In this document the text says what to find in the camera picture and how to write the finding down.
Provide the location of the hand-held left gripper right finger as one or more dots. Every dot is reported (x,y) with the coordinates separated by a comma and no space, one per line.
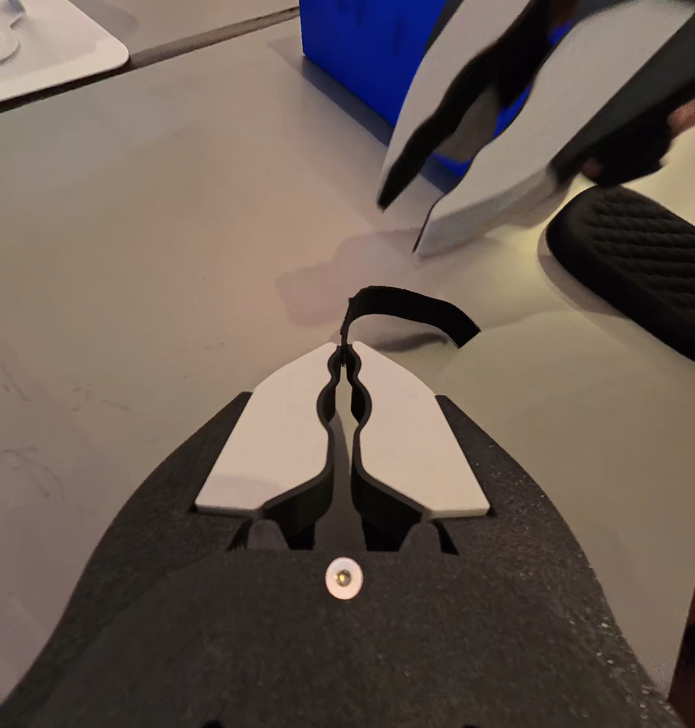
(421,449)

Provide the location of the blue plastic bin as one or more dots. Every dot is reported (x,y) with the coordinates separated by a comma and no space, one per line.
(359,51)

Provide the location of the person's right hand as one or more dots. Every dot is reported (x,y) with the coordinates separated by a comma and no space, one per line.
(694,114)

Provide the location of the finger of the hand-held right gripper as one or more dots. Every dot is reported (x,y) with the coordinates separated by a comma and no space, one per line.
(552,125)
(433,85)

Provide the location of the black hook-and-loop tie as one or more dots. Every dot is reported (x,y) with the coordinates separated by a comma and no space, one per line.
(416,310)

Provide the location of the black quilted elbow pad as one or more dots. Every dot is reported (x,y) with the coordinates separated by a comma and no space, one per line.
(637,261)

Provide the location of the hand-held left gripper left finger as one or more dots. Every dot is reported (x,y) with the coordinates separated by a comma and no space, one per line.
(268,449)

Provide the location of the person's maroon clothing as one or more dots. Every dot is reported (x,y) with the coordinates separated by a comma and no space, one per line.
(694,654)

